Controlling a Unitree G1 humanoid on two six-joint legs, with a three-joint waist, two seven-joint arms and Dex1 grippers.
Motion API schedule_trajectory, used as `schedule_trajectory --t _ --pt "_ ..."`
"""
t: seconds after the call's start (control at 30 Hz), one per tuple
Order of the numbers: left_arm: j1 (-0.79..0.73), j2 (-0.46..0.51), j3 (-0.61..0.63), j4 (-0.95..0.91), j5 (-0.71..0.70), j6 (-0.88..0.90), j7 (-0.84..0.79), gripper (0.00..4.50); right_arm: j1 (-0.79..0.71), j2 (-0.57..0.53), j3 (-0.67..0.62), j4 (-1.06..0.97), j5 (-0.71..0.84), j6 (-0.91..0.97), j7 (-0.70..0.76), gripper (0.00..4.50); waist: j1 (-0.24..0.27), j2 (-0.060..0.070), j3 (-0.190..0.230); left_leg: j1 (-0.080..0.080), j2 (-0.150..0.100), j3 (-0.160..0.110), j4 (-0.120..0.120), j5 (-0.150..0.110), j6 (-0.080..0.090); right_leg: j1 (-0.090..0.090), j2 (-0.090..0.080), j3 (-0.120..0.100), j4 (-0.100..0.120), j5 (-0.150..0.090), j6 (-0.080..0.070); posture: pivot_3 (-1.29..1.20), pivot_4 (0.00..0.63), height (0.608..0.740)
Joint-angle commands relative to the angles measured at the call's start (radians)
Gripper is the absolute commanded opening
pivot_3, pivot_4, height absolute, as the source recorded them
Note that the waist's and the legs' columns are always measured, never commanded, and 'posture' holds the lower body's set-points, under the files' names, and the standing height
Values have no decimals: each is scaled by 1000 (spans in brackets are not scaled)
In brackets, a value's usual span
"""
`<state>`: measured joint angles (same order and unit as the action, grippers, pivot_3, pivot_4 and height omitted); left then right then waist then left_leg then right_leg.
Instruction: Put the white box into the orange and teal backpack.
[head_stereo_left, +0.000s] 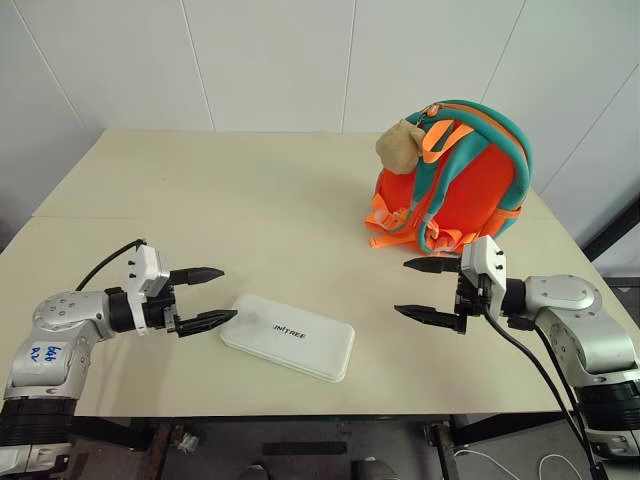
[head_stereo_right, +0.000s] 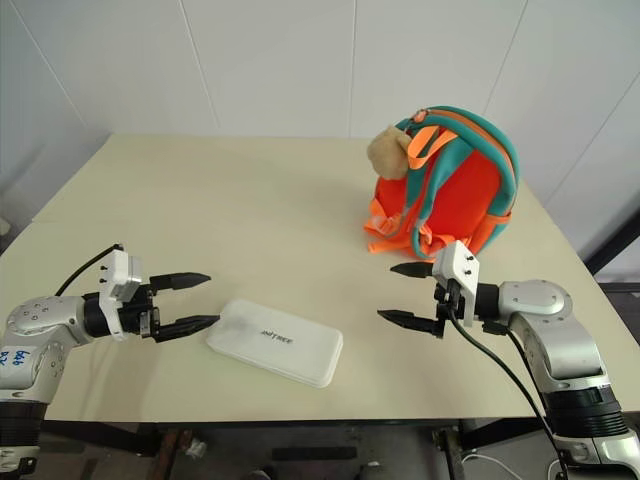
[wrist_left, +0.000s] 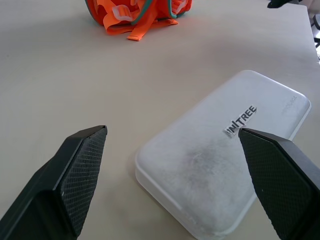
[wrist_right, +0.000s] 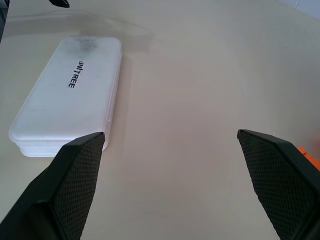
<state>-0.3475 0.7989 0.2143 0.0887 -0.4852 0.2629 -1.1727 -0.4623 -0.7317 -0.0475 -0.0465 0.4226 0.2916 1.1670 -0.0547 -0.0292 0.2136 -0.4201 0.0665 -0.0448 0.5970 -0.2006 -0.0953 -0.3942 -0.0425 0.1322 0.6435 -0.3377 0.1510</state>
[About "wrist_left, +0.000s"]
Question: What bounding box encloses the black office chair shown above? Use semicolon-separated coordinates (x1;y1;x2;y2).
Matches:
308;12;320;59

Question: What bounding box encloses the white rectangular case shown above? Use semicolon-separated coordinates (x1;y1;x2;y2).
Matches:
134;69;312;240

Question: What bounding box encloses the orange strapped bag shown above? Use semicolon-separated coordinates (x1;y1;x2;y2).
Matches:
84;0;194;42

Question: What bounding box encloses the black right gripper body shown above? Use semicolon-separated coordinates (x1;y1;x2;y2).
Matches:
266;0;294;9

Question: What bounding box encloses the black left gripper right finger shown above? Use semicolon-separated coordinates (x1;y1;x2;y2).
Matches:
237;127;320;240

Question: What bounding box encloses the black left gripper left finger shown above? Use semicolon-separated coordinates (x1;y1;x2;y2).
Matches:
0;124;108;240

